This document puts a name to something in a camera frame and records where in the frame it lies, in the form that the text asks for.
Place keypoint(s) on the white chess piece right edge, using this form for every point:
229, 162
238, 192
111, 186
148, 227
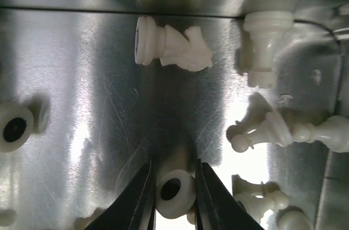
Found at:
333, 133

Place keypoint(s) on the white chess piece base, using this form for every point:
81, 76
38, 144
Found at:
17, 124

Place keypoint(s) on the white chess pawn lying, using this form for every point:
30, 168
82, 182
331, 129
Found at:
272, 130

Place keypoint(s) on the white chess piece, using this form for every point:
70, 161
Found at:
175, 194

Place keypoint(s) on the tan sweet bear tin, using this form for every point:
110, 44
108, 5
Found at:
100, 116

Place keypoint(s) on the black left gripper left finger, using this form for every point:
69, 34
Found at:
134, 208

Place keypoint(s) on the white chess rook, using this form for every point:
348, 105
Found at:
266, 30

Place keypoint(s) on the white chess knight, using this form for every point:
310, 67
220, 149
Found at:
188, 51

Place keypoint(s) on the white chess pawn lower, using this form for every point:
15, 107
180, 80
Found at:
256, 207

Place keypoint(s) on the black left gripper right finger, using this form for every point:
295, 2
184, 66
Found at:
215, 207

